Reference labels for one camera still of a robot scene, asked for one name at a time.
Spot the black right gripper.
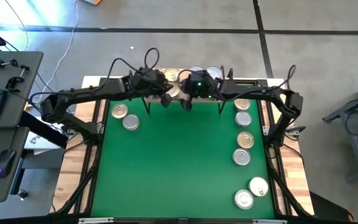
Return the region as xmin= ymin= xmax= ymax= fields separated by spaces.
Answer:
xmin=180 ymin=70 xmax=222 ymax=112

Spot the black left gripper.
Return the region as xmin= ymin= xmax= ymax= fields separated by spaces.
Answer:
xmin=132 ymin=67 xmax=172 ymax=108

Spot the wooden shelf with black legs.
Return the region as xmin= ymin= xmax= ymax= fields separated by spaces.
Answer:
xmin=143 ymin=63 xmax=234 ymax=115

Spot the green table mat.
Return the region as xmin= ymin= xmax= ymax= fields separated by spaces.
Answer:
xmin=90 ymin=81 xmax=276 ymax=219

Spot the long black floor tape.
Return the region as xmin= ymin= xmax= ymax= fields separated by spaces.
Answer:
xmin=0 ymin=24 xmax=358 ymax=35

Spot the short black floor tape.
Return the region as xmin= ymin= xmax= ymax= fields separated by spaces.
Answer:
xmin=252 ymin=0 xmax=275 ymax=78

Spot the white cardboard box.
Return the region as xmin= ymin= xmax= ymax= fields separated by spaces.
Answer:
xmin=23 ymin=116 xmax=68 ymax=156

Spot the dark grey desk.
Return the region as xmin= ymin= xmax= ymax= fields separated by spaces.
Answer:
xmin=0 ymin=50 xmax=44 ymax=203

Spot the small black knob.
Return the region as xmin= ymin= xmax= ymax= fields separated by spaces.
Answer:
xmin=16 ymin=189 xmax=29 ymax=202

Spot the black computer mouse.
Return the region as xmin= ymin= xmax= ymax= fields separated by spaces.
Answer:
xmin=0 ymin=148 xmax=17 ymax=179

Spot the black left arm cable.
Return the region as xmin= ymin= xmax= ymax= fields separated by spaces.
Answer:
xmin=107 ymin=47 xmax=161 ymax=91

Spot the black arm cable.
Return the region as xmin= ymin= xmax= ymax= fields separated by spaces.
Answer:
xmin=107 ymin=47 xmax=161 ymax=91
xmin=272 ymin=64 xmax=297 ymax=91

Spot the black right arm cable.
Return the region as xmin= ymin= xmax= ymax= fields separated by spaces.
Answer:
xmin=272 ymin=64 xmax=297 ymax=91

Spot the white floor cable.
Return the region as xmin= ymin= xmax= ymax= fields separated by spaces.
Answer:
xmin=37 ymin=0 xmax=80 ymax=105

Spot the black metal rig frame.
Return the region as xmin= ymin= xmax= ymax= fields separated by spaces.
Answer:
xmin=50 ymin=76 xmax=315 ymax=224

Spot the silver metal bracket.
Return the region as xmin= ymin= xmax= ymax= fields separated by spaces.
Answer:
xmin=252 ymin=218 xmax=288 ymax=224
xmin=78 ymin=217 xmax=115 ymax=224

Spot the pale yellow floor cable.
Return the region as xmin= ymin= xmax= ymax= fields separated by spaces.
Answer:
xmin=4 ymin=0 xmax=30 ymax=52

